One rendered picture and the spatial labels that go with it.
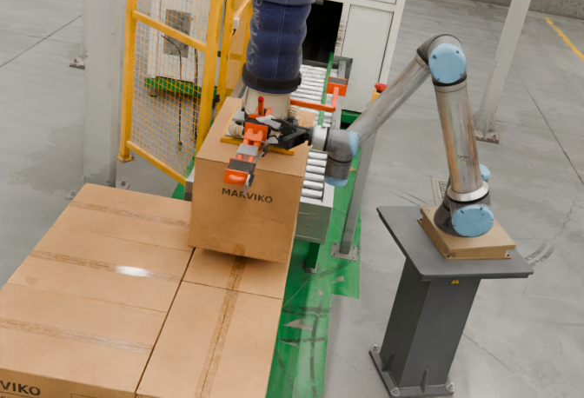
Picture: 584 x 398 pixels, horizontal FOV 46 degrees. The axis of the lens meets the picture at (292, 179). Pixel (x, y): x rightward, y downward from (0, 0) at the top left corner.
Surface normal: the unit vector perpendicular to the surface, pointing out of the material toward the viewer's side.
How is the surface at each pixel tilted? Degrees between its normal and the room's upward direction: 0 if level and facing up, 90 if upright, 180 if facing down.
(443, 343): 90
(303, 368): 0
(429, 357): 90
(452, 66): 87
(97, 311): 0
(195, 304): 0
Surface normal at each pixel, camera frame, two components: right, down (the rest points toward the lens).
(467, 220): -0.10, 0.59
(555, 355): 0.15, -0.88
